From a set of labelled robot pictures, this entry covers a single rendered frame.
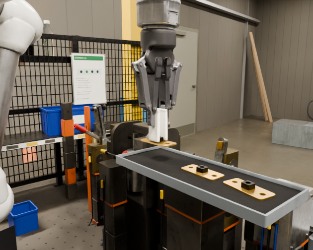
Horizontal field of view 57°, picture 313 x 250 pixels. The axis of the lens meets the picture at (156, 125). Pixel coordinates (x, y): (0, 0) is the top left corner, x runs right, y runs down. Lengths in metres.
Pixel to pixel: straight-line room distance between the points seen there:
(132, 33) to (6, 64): 1.17
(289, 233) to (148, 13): 0.51
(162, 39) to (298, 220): 0.45
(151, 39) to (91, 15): 3.69
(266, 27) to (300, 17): 0.89
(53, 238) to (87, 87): 0.90
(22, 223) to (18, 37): 0.73
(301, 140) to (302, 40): 3.79
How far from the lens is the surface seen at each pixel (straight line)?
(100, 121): 1.21
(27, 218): 1.35
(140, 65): 0.58
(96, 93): 1.83
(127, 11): 2.07
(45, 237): 1.31
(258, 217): 0.44
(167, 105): 0.64
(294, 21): 8.96
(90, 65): 1.81
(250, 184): 0.51
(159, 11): 0.59
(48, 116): 1.53
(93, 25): 4.26
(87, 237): 1.27
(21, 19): 1.02
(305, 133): 5.67
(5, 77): 1.01
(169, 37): 0.60
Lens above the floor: 1.36
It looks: 11 degrees down
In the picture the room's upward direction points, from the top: straight up
